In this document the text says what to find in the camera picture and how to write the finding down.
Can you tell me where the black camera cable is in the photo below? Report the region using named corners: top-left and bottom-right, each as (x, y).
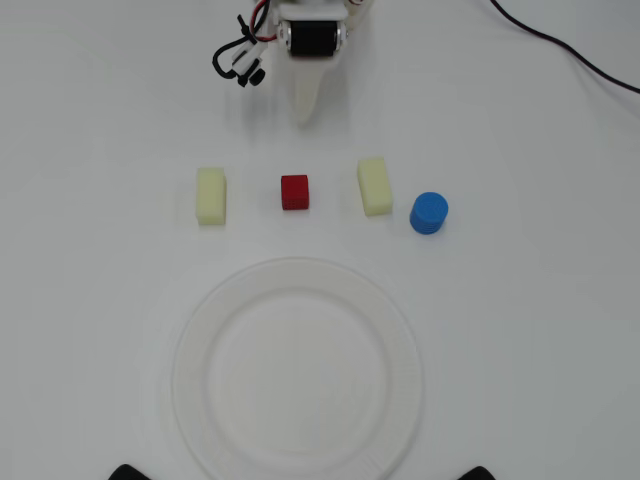
top-left (211, 13), bottom-right (254, 82)

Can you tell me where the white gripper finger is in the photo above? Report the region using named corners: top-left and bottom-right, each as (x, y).
top-left (285, 55), bottom-right (335, 126)

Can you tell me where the pale yellow foam block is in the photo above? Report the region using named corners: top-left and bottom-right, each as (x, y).
top-left (356, 156), bottom-right (394, 218)
top-left (193, 166), bottom-right (229, 227)

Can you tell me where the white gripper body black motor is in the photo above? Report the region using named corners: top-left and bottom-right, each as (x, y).
top-left (272, 0), bottom-right (351, 64)

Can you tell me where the blue cylinder block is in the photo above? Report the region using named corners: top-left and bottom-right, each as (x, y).
top-left (409, 191), bottom-right (450, 235)

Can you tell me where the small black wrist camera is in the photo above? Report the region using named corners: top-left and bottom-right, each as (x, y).
top-left (228, 42), bottom-right (267, 89)

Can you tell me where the red cube block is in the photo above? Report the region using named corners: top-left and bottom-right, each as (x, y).
top-left (280, 173), bottom-right (310, 212)

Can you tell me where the black stand foot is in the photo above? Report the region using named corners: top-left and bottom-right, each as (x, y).
top-left (458, 465), bottom-right (506, 480)
top-left (107, 463), bottom-right (151, 480)

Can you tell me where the white paper plate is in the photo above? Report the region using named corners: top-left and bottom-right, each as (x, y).
top-left (171, 256), bottom-right (426, 480)

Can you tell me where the red white black servo wire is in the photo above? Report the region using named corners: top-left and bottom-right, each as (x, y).
top-left (247, 0), bottom-right (279, 45)

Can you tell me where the thin black red cable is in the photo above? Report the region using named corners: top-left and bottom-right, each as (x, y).
top-left (488, 0), bottom-right (640, 96)

